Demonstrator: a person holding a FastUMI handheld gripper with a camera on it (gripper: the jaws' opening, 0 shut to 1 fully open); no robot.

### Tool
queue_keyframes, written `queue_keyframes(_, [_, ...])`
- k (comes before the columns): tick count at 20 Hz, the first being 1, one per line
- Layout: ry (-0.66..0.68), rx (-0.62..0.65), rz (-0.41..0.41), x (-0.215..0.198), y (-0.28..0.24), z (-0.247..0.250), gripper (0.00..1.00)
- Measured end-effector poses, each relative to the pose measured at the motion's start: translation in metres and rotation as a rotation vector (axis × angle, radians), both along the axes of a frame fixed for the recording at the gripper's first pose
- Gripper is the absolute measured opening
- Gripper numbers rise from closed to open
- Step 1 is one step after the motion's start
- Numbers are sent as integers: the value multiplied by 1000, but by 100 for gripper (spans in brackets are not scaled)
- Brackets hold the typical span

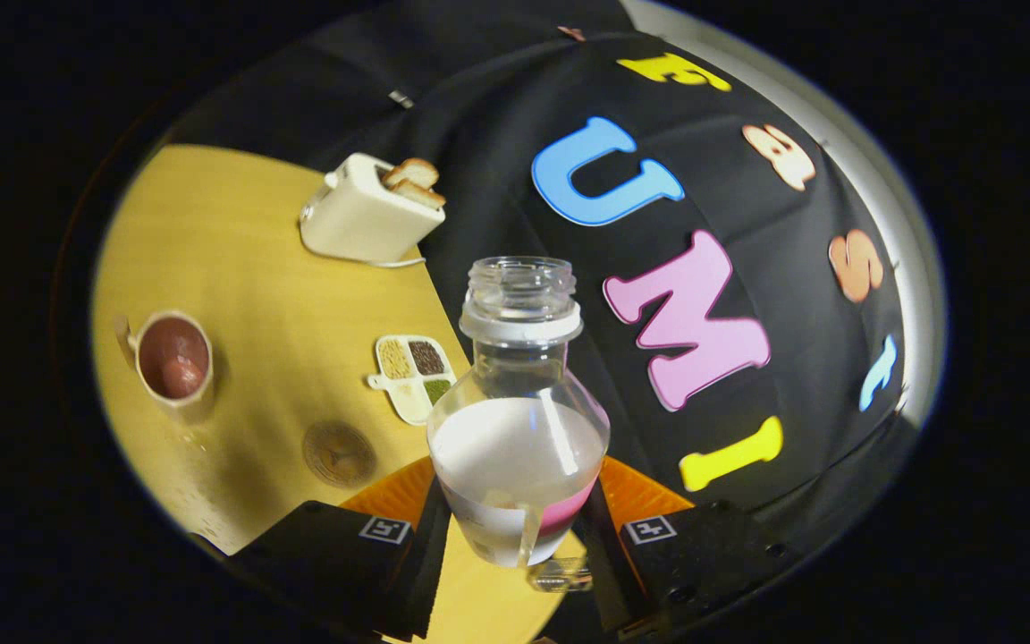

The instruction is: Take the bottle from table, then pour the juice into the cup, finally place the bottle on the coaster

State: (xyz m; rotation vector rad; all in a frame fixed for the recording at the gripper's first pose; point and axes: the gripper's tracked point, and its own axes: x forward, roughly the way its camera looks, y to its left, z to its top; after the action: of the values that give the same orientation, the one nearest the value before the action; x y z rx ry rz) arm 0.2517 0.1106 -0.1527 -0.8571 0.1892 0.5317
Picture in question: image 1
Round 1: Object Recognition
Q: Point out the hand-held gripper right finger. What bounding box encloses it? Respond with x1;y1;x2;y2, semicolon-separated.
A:
579;454;806;641

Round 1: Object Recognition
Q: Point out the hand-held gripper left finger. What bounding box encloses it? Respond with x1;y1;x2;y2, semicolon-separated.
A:
198;454;453;643

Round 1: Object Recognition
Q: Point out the round wooden coaster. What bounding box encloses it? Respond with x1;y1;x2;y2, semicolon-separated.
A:
302;420;378;489

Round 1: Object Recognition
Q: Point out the clear juice bottle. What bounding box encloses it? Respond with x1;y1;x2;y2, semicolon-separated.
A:
426;256;612;570

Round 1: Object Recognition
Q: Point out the cream cup with wooden handle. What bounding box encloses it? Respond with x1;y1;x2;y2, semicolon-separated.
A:
114;309;216;426

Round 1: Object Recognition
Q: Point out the cream sectioned tray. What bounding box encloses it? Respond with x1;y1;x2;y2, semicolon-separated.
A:
367;334;460;427

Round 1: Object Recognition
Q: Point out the wooden table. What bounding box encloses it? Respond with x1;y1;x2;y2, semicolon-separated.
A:
90;143;587;644

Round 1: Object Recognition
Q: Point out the cream toaster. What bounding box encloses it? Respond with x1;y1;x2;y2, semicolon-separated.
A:
299;152;447;265

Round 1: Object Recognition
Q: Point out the toast bread slice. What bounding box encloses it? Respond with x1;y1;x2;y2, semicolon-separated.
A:
390;179;447;211
381;157;440;191

